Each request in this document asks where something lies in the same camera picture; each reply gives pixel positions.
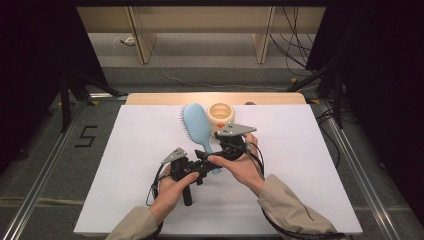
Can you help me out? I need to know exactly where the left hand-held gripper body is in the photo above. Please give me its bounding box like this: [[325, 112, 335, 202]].
[[161, 147, 201, 207]]

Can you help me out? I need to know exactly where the light blue hairbrush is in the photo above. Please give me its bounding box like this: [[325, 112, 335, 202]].
[[179, 102, 223, 176]]

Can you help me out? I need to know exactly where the person's right hand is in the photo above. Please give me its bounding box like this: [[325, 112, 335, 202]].
[[208, 133, 266, 197]]

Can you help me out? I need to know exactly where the black metal stand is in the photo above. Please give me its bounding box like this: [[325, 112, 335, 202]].
[[59, 69, 129, 134], [285, 63, 344, 129]]

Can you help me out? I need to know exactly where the person's left hand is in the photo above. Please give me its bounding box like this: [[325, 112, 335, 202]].
[[148, 164, 201, 224]]

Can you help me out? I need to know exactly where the metal floor rail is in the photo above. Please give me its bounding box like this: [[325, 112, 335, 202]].
[[2, 101, 88, 240], [318, 99, 401, 240]]

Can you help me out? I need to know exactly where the silver metal bar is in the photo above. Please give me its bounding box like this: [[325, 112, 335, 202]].
[[88, 92, 128, 101]]

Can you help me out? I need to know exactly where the bundle of black cables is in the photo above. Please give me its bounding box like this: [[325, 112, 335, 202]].
[[269, 6, 318, 78]]

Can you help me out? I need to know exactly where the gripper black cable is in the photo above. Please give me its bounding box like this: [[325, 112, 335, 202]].
[[244, 141, 349, 240], [145, 163, 174, 207]]

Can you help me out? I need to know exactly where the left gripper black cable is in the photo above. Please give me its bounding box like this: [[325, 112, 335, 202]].
[[145, 163, 174, 207]]

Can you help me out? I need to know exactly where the cream ribbed cup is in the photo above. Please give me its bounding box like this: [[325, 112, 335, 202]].
[[206, 102, 236, 138]]

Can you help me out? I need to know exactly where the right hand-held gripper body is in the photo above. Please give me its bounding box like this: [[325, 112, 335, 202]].
[[214, 122, 258, 161]]

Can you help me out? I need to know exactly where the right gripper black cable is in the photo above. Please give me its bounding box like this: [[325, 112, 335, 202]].
[[244, 141, 349, 240]]

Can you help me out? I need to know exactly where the black floor cable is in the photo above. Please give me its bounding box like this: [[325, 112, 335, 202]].
[[316, 106, 342, 168]]

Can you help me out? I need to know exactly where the dark curtain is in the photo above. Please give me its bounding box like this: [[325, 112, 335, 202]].
[[0, 0, 109, 174], [304, 0, 424, 228]]

